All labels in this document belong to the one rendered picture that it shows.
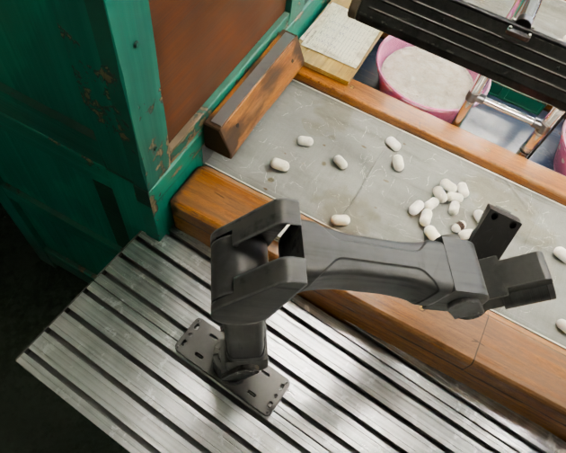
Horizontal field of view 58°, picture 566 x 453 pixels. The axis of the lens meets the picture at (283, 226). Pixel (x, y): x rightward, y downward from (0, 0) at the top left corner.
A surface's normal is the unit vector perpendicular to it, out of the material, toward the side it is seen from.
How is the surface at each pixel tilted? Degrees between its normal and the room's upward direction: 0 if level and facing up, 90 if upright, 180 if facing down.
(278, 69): 66
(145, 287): 0
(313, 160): 0
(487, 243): 50
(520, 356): 0
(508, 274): 33
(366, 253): 18
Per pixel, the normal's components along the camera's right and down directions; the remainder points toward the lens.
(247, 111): 0.84, 0.23
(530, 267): -0.45, -0.40
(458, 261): 0.41, -0.47
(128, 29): 0.87, 0.46
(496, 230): -0.29, 0.25
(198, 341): 0.10, -0.49
